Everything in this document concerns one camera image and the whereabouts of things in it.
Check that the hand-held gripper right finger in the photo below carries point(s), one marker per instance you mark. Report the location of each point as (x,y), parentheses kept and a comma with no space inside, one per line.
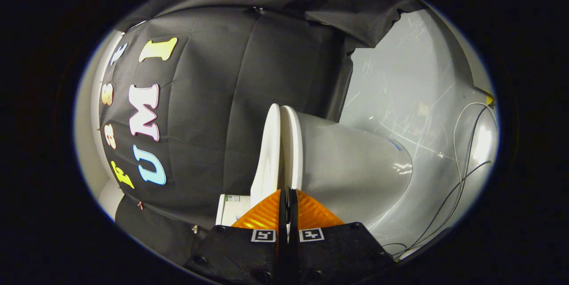
(338,254)

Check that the white toilet lid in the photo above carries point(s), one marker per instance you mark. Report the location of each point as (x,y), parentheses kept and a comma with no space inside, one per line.
(266,160)

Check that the yellow tape piece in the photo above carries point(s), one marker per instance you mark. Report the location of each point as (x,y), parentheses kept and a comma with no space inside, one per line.
(489,98)

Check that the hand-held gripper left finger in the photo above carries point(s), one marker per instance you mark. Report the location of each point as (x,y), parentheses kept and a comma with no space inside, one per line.
(235,254)

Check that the black backdrop cloth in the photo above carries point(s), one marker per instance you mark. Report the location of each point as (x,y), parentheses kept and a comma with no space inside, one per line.
(231,98)

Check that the white ceramic toilet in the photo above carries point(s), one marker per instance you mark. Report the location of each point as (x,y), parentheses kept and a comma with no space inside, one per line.
(351,174)

